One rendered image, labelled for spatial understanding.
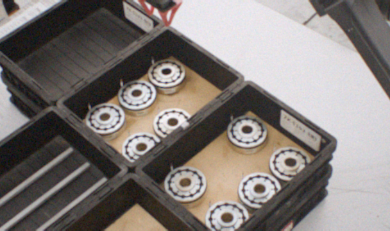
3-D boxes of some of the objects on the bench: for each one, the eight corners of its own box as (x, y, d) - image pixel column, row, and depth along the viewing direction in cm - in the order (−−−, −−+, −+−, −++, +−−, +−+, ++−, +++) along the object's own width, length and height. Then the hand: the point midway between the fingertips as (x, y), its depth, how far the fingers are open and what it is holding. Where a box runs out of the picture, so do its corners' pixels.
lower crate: (247, 133, 205) (247, 105, 195) (331, 194, 190) (336, 168, 181) (141, 221, 188) (136, 196, 178) (225, 296, 173) (224, 273, 164)
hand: (159, 17), depth 183 cm, fingers open, 6 cm apart
